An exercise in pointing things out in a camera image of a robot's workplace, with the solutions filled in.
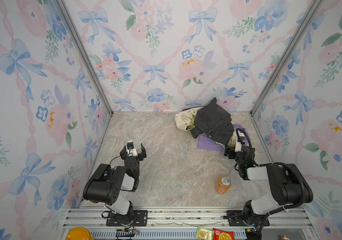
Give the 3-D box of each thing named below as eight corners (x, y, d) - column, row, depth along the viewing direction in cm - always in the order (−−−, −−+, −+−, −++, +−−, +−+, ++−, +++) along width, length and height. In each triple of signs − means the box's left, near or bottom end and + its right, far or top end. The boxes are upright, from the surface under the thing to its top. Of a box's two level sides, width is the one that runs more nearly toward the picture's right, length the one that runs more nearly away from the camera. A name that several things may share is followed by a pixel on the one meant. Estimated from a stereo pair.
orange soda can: (216, 195, 83) (221, 188, 74) (214, 183, 87) (219, 176, 78) (226, 195, 83) (232, 188, 74) (224, 183, 87) (230, 176, 78)
